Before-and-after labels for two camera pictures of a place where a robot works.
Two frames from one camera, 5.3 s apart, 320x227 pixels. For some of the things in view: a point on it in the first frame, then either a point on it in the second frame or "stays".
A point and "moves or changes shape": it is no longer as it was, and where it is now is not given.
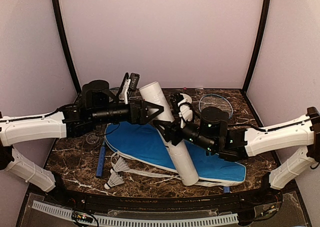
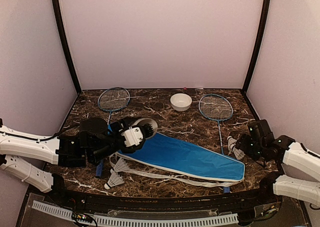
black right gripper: [172, 129] → [242, 144]
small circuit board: [81, 217] stays
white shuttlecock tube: [177, 155] moves or changes shape
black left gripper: [142, 118] → [123, 122]
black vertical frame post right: [267, 0] stays
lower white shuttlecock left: [114, 180] stays
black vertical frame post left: [59, 20] stays
